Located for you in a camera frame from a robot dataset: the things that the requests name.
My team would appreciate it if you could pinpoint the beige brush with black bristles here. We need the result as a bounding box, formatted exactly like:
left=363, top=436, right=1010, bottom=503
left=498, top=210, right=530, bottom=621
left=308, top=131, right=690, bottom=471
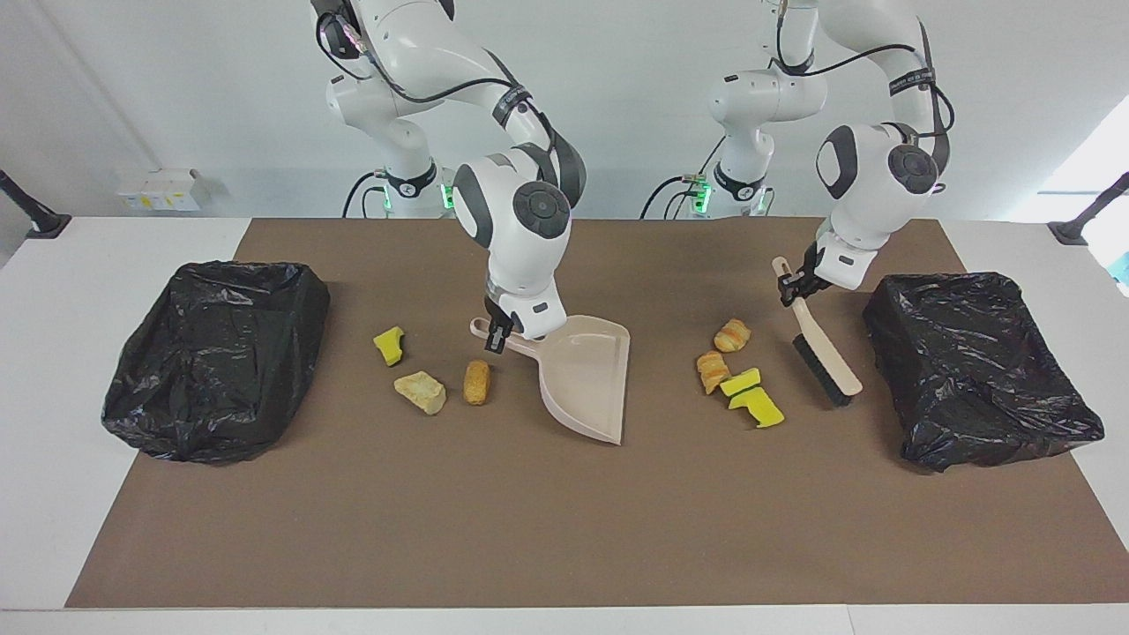
left=771, top=256, right=864, bottom=407

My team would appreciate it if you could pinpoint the striped toy croissant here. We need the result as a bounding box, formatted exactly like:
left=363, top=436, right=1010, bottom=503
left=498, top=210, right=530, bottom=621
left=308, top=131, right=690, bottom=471
left=713, top=318, right=753, bottom=355
left=696, top=350, right=732, bottom=395

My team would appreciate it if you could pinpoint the pale crusty bread chunk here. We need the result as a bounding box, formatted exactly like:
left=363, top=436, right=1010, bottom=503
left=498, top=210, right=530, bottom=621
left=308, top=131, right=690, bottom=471
left=393, top=371, right=448, bottom=416

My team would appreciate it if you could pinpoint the beige plastic dustpan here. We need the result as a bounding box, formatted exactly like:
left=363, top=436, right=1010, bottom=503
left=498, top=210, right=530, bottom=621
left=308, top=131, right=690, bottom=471
left=469, top=313, right=632, bottom=446

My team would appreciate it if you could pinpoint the small yellow sponge wedge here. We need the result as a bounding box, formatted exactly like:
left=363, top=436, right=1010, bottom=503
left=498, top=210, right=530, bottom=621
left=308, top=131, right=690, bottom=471
left=372, top=325, right=407, bottom=368

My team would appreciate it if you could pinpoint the yellow notched sponge piece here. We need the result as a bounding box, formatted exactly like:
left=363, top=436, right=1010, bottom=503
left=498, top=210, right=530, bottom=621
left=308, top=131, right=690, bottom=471
left=728, top=387, right=786, bottom=430

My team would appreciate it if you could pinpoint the black plastic trash bag bin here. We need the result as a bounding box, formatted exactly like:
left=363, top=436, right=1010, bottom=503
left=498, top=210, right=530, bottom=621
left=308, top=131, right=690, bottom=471
left=863, top=272, right=1105, bottom=473
left=101, top=261, right=332, bottom=465

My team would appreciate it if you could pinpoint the brown table mat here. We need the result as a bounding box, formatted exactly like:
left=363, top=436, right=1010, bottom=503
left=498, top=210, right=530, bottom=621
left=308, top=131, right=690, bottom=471
left=64, top=218, right=1129, bottom=609

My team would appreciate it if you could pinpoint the black angled stand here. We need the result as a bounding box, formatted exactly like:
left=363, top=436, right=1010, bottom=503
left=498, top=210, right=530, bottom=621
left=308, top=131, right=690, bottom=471
left=1048, top=171, right=1129, bottom=247
left=0, top=169, right=72, bottom=240

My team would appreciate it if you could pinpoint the black base power cable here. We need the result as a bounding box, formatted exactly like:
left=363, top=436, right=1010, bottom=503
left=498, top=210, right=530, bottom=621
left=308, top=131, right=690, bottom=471
left=639, top=174, right=711, bottom=220
left=341, top=170, right=389, bottom=219

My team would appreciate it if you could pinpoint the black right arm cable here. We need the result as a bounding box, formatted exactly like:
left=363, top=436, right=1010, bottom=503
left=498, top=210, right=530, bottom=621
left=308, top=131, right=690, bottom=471
left=313, top=9, right=587, bottom=208

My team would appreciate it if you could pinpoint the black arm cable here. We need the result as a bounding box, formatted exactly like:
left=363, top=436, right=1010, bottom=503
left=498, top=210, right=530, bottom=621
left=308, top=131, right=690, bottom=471
left=769, top=0, right=955, bottom=133
left=313, top=9, right=587, bottom=208

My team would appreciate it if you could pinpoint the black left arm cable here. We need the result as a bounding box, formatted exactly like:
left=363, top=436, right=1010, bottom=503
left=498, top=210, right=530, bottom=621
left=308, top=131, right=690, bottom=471
left=769, top=0, right=955, bottom=133

